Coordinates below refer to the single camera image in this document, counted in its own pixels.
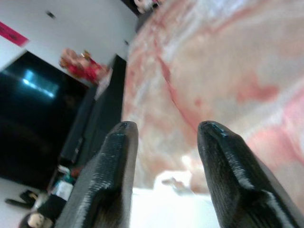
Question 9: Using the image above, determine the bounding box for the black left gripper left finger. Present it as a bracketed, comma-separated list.
[55, 121, 139, 228]

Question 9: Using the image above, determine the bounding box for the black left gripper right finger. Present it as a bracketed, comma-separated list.
[197, 120, 304, 228]

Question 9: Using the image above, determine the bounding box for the white and teal box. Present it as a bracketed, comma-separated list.
[51, 174, 74, 198]

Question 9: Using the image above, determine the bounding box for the black television cabinet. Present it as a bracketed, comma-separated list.
[59, 54, 127, 164]

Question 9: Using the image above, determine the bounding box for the large black television screen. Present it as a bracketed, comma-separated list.
[0, 51, 89, 190]

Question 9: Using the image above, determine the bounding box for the red and gold ornament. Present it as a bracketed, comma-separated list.
[59, 48, 107, 84]

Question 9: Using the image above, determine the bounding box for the pink and white plush toy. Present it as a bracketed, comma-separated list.
[133, 0, 164, 14]

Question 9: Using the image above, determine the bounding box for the pink paper wall strip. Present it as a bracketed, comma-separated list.
[0, 20, 30, 46]

